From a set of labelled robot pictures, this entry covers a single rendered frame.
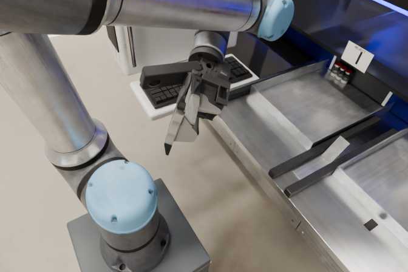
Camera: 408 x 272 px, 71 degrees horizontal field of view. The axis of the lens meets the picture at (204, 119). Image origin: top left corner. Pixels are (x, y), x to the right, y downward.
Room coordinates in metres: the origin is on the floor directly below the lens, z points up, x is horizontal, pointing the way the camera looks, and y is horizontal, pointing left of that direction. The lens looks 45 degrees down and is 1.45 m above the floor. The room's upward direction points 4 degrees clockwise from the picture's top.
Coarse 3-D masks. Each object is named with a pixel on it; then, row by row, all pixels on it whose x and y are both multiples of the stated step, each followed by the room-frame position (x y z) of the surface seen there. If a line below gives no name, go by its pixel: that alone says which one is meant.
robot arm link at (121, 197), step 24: (96, 168) 0.29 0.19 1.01; (120, 168) 0.29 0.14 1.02; (144, 168) 0.30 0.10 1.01; (96, 192) 0.24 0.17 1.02; (120, 192) 0.24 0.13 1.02; (144, 192) 0.25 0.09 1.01; (96, 216) 0.21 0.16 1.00; (120, 216) 0.21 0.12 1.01; (144, 216) 0.22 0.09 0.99; (120, 240) 0.20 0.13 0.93; (144, 240) 0.21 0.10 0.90
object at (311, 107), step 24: (288, 72) 0.78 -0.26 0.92; (312, 72) 0.83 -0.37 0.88; (264, 96) 0.65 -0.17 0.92; (288, 96) 0.70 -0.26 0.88; (312, 96) 0.70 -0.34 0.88; (336, 96) 0.71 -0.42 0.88; (360, 96) 0.72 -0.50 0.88; (288, 120) 0.55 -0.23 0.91; (312, 120) 0.59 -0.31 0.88; (336, 120) 0.60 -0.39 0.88; (360, 120) 0.58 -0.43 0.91; (312, 144) 0.48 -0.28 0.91
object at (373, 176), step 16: (384, 144) 0.51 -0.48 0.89; (400, 144) 0.52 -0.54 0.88; (352, 160) 0.43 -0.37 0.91; (368, 160) 0.46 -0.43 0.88; (384, 160) 0.46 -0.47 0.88; (400, 160) 0.47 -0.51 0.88; (336, 176) 0.40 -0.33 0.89; (352, 176) 0.41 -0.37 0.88; (368, 176) 0.41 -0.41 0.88; (384, 176) 0.41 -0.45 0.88; (400, 176) 0.42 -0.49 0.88; (352, 192) 0.36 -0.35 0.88; (368, 192) 0.37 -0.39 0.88; (384, 192) 0.37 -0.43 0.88; (400, 192) 0.37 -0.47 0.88; (368, 208) 0.32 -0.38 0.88; (384, 208) 0.33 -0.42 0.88; (400, 208) 0.33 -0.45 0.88; (384, 224) 0.29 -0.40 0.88; (400, 224) 0.28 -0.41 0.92; (400, 240) 0.26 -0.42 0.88
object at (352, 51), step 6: (348, 42) 0.76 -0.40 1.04; (348, 48) 0.75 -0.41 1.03; (354, 48) 0.74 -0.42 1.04; (360, 48) 0.73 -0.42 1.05; (348, 54) 0.75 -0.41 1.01; (354, 54) 0.73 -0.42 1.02; (366, 54) 0.71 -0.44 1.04; (372, 54) 0.70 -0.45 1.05; (348, 60) 0.74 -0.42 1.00; (354, 60) 0.73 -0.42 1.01; (360, 60) 0.71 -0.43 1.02; (366, 60) 0.70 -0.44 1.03; (354, 66) 0.72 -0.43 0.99; (360, 66) 0.71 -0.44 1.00; (366, 66) 0.69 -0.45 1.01
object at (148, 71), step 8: (160, 64) 0.44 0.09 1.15; (168, 64) 0.44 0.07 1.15; (176, 64) 0.45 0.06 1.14; (184, 64) 0.45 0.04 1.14; (192, 64) 0.46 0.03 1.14; (144, 72) 0.41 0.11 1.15; (152, 72) 0.41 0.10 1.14; (160, 72) 0.42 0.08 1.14; (168, 72) 0.42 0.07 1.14; (176, 72) 0.43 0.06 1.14; (184, 72) 0.44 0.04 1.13; (144, 80) 0.41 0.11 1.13; (152, 80) 0.41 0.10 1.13; (160, 80) 0.42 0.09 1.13; (168, 80) 0.43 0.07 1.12; (176, 80) 0.44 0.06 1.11; (144, 88) 0.41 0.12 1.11
